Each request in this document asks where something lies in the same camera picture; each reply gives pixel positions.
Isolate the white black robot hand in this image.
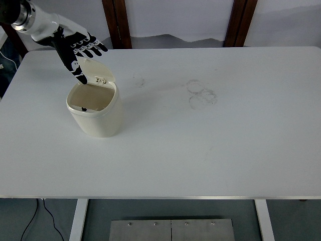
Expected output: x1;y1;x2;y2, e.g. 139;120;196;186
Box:
24;5;109;85

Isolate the cream plastic flip-lid trash bin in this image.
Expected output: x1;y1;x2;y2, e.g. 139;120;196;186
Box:
66;56;124;138

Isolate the white metal table leg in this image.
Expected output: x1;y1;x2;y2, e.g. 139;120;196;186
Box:
255;200;276;241
69;199;89;241

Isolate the grey metal plate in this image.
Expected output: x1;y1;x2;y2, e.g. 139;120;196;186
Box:
109;219;172;241
171;218;235;241

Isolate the thin black floor cable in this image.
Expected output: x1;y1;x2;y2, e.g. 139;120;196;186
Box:
20;198;40;241
42;198;65;241

